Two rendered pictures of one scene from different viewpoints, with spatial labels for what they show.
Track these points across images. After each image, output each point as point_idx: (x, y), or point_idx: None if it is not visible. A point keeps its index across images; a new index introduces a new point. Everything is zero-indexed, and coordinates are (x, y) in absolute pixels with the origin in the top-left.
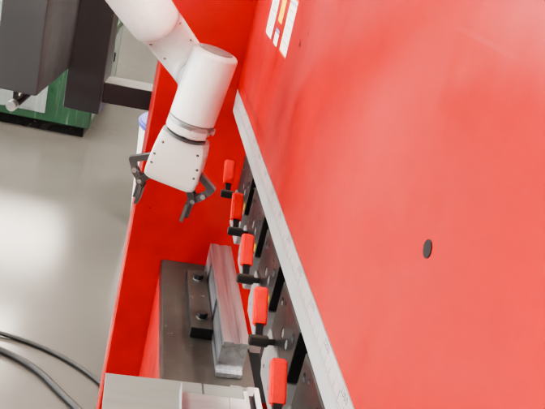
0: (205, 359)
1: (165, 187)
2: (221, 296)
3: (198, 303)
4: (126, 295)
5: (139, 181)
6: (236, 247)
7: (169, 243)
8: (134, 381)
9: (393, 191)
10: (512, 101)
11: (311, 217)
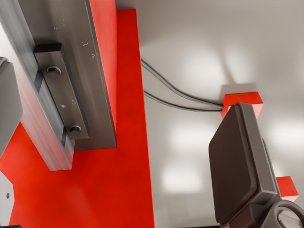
0: (30, 2)
1: (127, 215)
2: (30, 93)
3: (64, 94)
4: (139, 114)
5: (284, 221)
6: (48, 173)
7: (111, 162)
8: None
9: None
10: None
11: None
